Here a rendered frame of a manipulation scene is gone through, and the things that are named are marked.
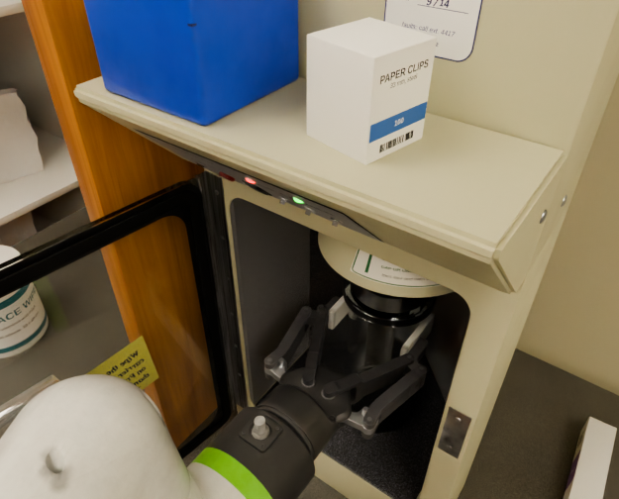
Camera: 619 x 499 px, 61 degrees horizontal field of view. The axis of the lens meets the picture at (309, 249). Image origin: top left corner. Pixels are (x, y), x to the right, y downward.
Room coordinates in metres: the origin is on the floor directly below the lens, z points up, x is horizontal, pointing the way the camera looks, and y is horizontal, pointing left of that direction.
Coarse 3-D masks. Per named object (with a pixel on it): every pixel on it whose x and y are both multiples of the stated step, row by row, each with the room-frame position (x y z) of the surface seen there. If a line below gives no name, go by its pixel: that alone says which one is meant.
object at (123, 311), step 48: (144, 240) 0.39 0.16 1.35; (48, 288) 0.33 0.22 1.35; (96, 288) 0.35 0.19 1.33; (144, 288) 0.39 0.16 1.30; (192, 288) 0.42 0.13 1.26; (0, 336) 0.29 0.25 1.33; (48, 336) 0.32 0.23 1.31; (96, 336) 0.34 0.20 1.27; (144, 336) 0.38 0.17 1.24; (192, 336) 0.42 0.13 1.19; (0, 384) 0.28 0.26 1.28; (48, 384) 0.30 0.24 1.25; (144, 384) 0.36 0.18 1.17; (192, 384) 0.41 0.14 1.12; (0, 432) 0.27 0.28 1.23; (192, 432) 0.40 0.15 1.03
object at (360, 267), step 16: (320, 240) 0.43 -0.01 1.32; (336, 240) 0.41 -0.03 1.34; (336, 256) 0.40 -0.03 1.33; (352, 256) 0.39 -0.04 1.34; (368, 256) 0.38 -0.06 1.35; (352, 272) 0.38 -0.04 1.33; (368, 272) 0.37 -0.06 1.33; (384, 272) 0.37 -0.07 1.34; (400, 272) 0.36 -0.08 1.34; (368, 288) 0.36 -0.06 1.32; (384, 288) 0.36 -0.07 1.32; (400, 288) 0.36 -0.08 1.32; (416, 288) 0.36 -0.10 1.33; (432, 288) 0.36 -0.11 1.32; (448, 288) 0.36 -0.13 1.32
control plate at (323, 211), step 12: (168, 144) 0.35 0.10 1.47; (192, 156) 0.36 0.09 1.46; (216, 168) 0.36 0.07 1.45; (228, 168) 0.32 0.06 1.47; (240, 180) 0.37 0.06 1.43; (276, 192) 0.32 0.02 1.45; (288, 192) 0.29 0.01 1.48; (300, 204) 0.32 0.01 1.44; (312, 204) 0.29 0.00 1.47; (324, 216) 0.33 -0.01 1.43; (336, 216) 0.29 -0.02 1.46; (348, 216) 0.26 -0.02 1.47; (360, 228) 0.29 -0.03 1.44
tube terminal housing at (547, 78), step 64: (320, 0) 0.38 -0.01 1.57; (384, 0) 0.36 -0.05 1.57; (512, 0) 0.31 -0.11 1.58; (576, 0) 0.29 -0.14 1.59; (448, 64) 0.33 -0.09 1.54; (512, 64) 0.31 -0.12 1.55; (576, 64) 0.29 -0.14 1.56; (512, 128) 0.30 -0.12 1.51; (576, 128) 0.28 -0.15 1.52; (256, 192) 0.43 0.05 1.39; (384, 256) 0.34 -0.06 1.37; (512, 320) 0.29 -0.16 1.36
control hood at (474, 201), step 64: (128, 128) 0.40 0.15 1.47; (192, 128) 0.31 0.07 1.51; (256, 128) 0.31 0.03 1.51; (448, 128) 0.31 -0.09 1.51; (320, 192) 0.25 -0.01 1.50; (384, 192) 0.23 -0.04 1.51; (448, 192) 0.23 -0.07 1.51; (512, 192) 0.23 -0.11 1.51; (448, 256) 0.23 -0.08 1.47; (512, 256) 0.21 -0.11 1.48
